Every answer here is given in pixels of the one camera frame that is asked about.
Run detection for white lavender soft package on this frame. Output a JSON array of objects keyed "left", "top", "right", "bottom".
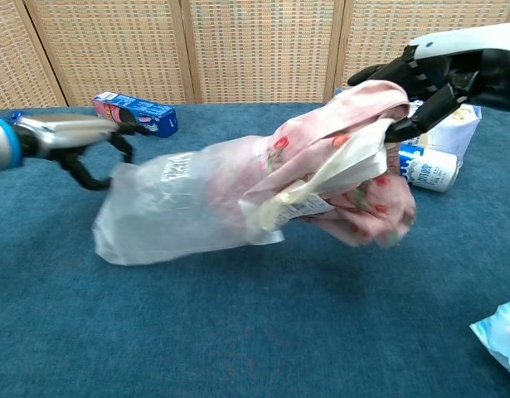
[{"left": 333, "top": 86, "right": 483, "bottom": 167}]

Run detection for blue cookie box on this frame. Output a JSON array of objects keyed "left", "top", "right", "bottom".
[{"left": 91, "top": 92, "right": 179, "bottom": 139}]

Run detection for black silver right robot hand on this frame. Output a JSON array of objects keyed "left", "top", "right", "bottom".
[{"left": 347, "top": 22, "right": 510, "bottom": 144}]

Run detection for light blue wet wipes pack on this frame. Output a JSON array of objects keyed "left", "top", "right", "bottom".
[{"left": 469, "top": 296, "right": 510, "bottom": 383}]

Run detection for translucent white plastic bag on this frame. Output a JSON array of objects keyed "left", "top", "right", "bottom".
[{"left": 92, "top": 138, "right": 289, "bottom": 267}]

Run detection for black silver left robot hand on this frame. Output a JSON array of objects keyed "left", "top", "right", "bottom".
[{"left": 13, "top": 114, "right": 150, "bottom": 192}]

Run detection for blue white drink can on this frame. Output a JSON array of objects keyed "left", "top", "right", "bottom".
[{"left": 397, "top": 145, "right": 462, "bottom": 194}]

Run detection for bamboo folding screen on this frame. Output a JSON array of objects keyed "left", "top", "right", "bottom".
[{"left": 0, "top": 0, "right": 510, "bottom": 114}]

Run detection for pink floral clothes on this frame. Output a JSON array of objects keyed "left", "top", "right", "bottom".
[{"left": 237, "top": 80, "right": 417, "bottom": 249}]

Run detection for teal table mat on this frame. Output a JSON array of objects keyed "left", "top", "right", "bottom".
[{"left": 0, "top": 100, "right": 510, "bottom": 398}]

